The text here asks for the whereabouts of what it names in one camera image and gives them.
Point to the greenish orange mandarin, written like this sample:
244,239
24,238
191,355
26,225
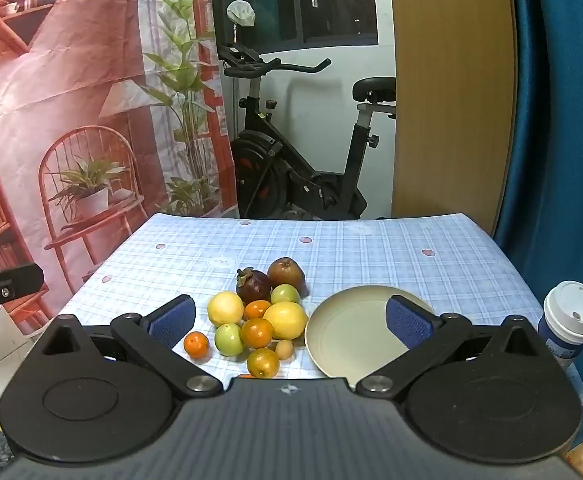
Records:
263,362

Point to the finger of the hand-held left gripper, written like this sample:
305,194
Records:
18,282

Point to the small orange mandarin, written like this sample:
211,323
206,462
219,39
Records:
196,345

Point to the red-brown apple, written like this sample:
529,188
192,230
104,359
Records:
285,272

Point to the green jujube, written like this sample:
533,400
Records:
229,340
285,294

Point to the paper cup with white lid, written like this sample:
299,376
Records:
569,315

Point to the wooden board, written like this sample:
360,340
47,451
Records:
446,85

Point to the white hanging cloth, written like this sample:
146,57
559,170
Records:
241,12

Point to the dark window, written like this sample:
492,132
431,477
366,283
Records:
331,0

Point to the dark purple mangosteen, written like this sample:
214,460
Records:
254,289

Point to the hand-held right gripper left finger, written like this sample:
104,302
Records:
171,319

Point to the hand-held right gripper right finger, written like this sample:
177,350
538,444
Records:
409,322

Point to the printed backdrop cloth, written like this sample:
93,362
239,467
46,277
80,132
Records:
96,60

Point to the cream round plate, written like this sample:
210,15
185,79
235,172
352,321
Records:
346,330

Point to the yellow lemon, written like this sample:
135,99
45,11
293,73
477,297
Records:
225,308
286,320

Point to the small yellow loquat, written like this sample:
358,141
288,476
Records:
285,350

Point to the blue curtain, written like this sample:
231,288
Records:
561,135

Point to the black exercise bike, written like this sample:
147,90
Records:
271,170

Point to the blue plaid tablecloth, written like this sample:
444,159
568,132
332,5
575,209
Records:
371,255

